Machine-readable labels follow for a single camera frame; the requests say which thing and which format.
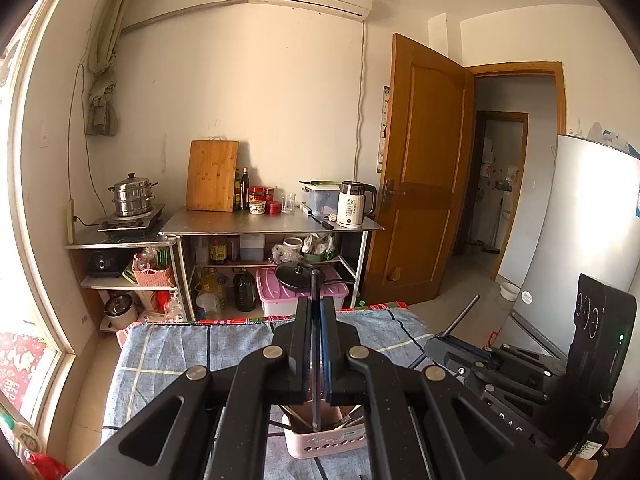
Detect pink lidded storage box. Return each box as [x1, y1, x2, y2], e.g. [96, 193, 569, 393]
[256, 266, 350, 318]

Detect white electric kettle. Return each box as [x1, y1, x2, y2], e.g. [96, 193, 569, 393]
[336, 181, 377, 228]

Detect brown door frame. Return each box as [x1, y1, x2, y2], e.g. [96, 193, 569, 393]
[470, 61, 567, 256]

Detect stainless steel kitchen table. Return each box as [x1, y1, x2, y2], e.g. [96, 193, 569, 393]
[160, 207, 386, 321]

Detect dark cooking oil bottle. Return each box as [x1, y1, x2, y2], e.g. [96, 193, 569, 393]
[232, 267, 257, 312]

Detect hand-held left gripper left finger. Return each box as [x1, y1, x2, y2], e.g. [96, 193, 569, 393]
[65, 296, 313, 480]

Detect silver refrigerator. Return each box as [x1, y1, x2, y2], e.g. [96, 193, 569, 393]
[495, 134, 640, 361]

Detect black induction cooker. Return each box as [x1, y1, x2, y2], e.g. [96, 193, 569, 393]
[97, 204, 166, 233]

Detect air conditioner power cable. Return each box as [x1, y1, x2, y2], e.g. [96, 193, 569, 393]
[352, 21, 368, 183]

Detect black chopstick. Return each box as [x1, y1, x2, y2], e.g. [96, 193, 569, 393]
[406, 295, 481, 370]
[309, 268, 322, 433]

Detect blue white plastic bag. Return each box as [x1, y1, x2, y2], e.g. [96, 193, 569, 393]
[582, 121, 640, 158]

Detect red patterned mat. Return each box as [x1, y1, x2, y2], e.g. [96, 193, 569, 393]
[0, 332, 46, 411]

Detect brown wooden door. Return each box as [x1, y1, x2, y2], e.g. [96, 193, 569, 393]
[361, 33, 476, 306]

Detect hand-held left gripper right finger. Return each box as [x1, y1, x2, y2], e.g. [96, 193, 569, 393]
[319, 297, 573, 480]

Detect yellow cooking oil bottle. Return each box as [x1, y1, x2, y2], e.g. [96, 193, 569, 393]
[195, 267, 226, 321]

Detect pink utensil holder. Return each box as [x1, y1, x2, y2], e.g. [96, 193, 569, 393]
[280, 402, 368, 461]

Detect clear plastic storage container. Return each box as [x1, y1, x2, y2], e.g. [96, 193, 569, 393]
[299, 180, 343, 217]

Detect brown utensil handle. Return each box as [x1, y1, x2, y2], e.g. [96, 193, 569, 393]
[334, 405, 366, 431]
[281, 404, 303, 432]

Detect blue checked blanket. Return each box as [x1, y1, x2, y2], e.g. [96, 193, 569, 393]
[100, 302, 436, 480]

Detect steel steamer pot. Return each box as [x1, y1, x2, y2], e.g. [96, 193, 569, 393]
[108, 172, 158, 218]

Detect hallway door frame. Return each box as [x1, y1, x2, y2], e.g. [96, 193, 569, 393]
[452, 110, 530, 256]

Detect black pan with lid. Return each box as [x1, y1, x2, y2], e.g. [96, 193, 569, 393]
[274, 260, 356, 292]

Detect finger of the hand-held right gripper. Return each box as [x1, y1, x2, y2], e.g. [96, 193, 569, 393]
[442, 352, 553, 406]
[429, 332, 563, 373]

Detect pink woven basket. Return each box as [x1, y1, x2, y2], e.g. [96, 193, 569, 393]
[132, 255, 173, 288]

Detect white plastic jug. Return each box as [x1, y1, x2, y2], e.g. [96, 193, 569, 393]
[239, 234, 265, 262]

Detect wrapped air conditioner pipe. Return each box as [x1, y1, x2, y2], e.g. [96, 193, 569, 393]
[120, 0, 251, 36]

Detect small steel shelf unit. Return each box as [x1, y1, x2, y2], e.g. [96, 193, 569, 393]
[65, 237, 183, 333]

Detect bamboo cutting board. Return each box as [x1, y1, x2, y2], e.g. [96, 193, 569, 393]
[186, 140, 240, 212]

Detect power strip cable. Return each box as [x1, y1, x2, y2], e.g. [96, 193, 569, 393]
[67, 62, 101, 201]

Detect black handled kitchen knife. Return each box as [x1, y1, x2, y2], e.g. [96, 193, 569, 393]
[300, 205, 335, 231]

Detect narrow wall calendar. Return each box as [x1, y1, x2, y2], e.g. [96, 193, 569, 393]
[375, 85, 391, 173]

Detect crumpled plastic bags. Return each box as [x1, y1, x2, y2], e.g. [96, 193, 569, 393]
[302, 232, 336, 263]

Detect white window frame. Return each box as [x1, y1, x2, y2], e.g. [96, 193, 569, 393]
[7, 0, 78, 426]

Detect hanging beige cloth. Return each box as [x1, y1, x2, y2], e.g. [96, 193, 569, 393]
[86, 0, 141, 137]

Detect red plastic bag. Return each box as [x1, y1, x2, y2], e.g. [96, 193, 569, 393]
[25, 452, 68, 480]

